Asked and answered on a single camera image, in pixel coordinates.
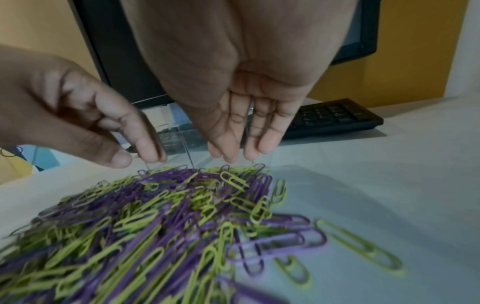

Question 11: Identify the person's right hand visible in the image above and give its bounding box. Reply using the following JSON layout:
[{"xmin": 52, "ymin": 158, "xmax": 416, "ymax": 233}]
[{"xmin": 121, "ymin": 0, "xmax": 359, "ymax": 164}]

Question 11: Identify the person's left hand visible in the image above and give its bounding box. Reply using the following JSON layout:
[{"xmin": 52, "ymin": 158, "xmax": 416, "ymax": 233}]
[{"xmin": 0, "ymin": 44, "xmax": 169, "ymax": 170}]

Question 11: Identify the pile of mixed paper clips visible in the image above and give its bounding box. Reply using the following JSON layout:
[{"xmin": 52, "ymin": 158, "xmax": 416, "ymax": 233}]
[{"xmin": 0, "ymin": 162, "xmax": 410, "ymax": 304}]

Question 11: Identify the black computer monitor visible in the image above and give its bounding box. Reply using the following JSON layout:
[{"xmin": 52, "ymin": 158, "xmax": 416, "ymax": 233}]
[{"xmin": 66, "ymin": 0, "xmax": 382, "ymax": 109}]

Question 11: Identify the black keyboard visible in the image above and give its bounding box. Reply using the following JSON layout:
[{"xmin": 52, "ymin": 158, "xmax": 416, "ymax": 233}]
[{"xmin": 239, "ymin": 98, "xmax": 386, "ymax": 142}]

